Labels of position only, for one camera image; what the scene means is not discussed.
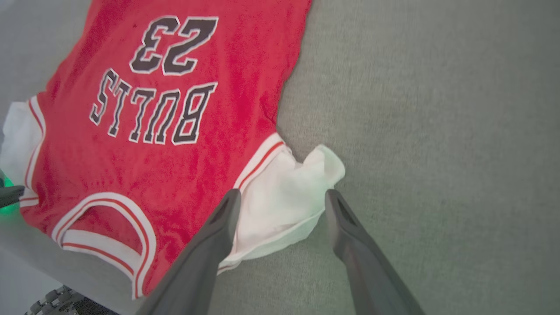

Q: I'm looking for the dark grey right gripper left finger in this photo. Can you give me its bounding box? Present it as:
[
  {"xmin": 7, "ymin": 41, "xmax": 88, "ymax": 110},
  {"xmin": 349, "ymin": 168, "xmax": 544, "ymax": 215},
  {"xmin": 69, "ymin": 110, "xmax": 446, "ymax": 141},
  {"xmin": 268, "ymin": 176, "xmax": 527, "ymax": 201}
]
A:
[{"xmin": 136, "ymin": 189, "xmax": 242, "ymax": 315}]

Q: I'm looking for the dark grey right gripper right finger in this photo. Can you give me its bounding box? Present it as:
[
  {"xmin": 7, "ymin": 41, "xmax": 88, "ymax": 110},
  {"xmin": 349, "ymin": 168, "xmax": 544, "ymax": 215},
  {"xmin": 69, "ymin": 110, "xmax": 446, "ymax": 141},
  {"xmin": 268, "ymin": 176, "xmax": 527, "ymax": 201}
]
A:
[{"xmin": 325, "ymin": 189, "xmax": 426, "ymax": 315}]

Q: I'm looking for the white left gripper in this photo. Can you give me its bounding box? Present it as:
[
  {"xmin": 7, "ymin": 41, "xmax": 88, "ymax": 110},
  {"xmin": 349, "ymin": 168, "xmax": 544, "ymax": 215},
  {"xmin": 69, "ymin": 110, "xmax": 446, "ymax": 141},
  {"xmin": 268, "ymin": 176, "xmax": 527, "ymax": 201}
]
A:
[{"xmin": 0, "ymin": 185, "xmax": 26, "ymax": 216}]

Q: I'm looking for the red basketball jersey number 23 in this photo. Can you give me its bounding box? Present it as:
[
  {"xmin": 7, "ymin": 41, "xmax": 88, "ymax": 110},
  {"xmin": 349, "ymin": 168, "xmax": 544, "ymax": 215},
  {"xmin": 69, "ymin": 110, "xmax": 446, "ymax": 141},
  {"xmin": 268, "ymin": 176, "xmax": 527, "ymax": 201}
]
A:
[{"xmin": 0, "ymin": 0, "xmax": 346, "ymax": 300}]

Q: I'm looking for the grey upholstered sofa seat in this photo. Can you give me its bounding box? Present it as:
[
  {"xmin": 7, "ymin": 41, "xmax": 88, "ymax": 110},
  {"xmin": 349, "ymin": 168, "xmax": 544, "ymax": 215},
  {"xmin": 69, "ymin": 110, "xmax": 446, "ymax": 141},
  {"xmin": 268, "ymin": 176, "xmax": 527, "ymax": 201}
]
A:
[{"xmin": 0, "ymin": 0, "xmax": 560, "ymax": 315}]

